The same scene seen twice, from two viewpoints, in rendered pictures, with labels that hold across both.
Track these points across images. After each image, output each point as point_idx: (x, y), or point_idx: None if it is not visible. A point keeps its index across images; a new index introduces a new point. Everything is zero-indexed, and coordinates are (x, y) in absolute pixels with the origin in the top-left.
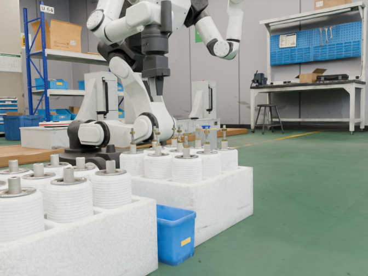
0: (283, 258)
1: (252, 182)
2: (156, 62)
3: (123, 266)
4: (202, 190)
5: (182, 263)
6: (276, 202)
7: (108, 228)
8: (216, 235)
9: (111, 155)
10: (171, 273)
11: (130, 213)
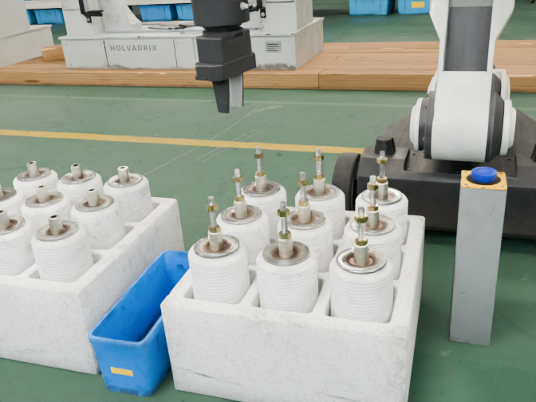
0: None
1: (403, 368)
2: (198, 51)
3: (37, 344)
4: (187, 317)
5: (115, 394)
6: None
7: (5, 297)
8: (242, 401)
9: (364, 161)
10: (83, 392)
11: (33, 293)
